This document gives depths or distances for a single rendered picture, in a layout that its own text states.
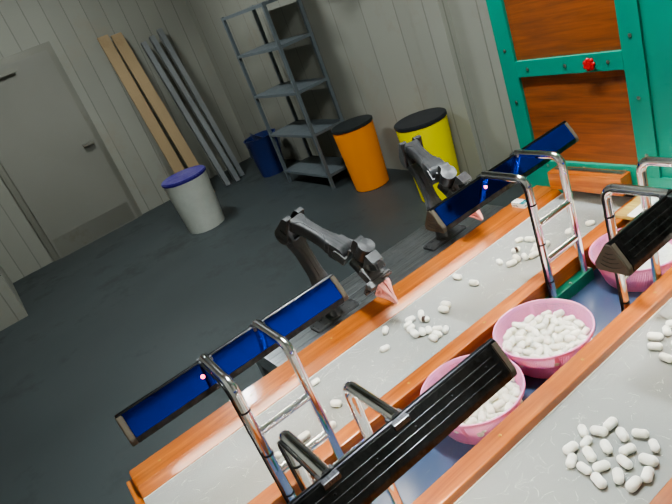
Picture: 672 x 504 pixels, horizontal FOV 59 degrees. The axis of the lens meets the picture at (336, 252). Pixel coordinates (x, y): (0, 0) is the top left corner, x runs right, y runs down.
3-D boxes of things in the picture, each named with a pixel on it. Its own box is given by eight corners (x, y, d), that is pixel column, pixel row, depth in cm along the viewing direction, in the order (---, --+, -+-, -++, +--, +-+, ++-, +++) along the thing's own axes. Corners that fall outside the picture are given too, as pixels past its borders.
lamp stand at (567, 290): (506, 296, 196) (473, 174, 178) (545, 266, 204) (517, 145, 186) (554, 312, 181) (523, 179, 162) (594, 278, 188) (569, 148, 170)
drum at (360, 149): (400, 176, 535) (380, 113, 511) (369, 195, 519) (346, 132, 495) (375, 173, 565) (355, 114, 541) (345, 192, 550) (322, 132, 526)
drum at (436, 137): (478, 184, 458) (457, 106, 432) (442, 208, 442) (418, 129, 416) (442, 180, 491) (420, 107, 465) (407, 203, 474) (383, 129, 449)
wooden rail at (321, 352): (158, 514, 178) (128, 471, 171) (545, 224, 249) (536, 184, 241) (170, 537, 168) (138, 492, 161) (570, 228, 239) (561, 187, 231)
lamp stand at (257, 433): (264, 488, 159) (190, 358, 140) (323, 442, 166) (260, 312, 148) (298, 529, 143) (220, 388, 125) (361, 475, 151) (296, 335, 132)
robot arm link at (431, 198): (451, 217, 240) (417, 144, 241) (436, 224, 239) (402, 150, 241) (447, 219, 246) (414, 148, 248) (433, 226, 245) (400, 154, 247)
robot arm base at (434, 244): (462, 211, 247) (450, 209, 253) (428, 234, 239) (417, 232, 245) (467, 227, 250) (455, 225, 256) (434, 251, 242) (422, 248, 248)
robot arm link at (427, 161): (449, 162, 218) (414, 130, 241) (427, 172, 217) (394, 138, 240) (454, 189, 225) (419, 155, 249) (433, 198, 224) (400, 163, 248)
